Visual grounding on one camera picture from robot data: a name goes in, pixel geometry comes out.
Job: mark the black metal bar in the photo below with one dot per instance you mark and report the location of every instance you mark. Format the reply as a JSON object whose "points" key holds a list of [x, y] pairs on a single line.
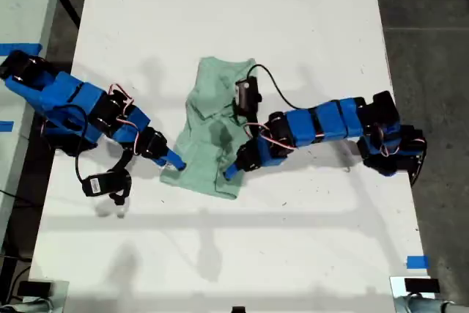
{"points": [[69, 5]]}

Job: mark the pale green T-shirt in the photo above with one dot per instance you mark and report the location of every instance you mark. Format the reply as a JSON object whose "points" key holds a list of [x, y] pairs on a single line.
{"points": [[201, 159]]}

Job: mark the small black object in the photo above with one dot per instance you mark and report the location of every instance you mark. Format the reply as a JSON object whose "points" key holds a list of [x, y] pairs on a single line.
{"points": [[238, 309]]}

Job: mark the square blue tape patch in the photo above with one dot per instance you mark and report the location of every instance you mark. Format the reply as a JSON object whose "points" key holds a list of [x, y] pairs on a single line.
{"points": [[417, 262]]}

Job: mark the short blue tape strip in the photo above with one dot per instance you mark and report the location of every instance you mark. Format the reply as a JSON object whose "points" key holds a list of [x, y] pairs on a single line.
{"points": [[5, 127]]}

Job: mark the black table clamp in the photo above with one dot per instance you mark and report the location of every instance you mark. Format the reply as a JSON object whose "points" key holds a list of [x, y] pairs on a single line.
{"points": [[417, 172]]}

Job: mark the black camera box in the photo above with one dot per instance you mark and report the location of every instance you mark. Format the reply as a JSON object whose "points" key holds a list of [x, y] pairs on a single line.
{"points": [[100, 184], [247, 95]]}

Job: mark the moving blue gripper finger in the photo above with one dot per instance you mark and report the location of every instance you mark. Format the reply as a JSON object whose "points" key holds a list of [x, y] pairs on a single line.
{"points": [[235, 173], [164, 162]]}

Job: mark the white side table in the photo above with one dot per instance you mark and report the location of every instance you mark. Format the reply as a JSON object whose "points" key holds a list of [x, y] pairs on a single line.
{"points": [[22, 5]]}

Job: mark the small black box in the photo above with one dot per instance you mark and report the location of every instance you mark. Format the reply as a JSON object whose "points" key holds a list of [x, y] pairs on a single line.
{"points": [[34, 288], [421, 285]]}

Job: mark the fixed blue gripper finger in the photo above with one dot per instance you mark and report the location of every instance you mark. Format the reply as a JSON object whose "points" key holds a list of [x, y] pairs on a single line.
{"points": [[176, 161], [231, 171]]}

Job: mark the long blue tape strip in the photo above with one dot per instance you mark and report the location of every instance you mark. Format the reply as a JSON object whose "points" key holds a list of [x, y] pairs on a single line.
{"points": [[22, 48]]}

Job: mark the blue and black robot arm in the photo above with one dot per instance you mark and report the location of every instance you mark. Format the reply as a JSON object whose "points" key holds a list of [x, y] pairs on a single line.
{"points": [[66, 96], [329, 122]]}

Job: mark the black camera stalk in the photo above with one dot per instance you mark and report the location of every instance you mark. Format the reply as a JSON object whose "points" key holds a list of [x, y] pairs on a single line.
{"points": [[122, 162], [251, 118]]}

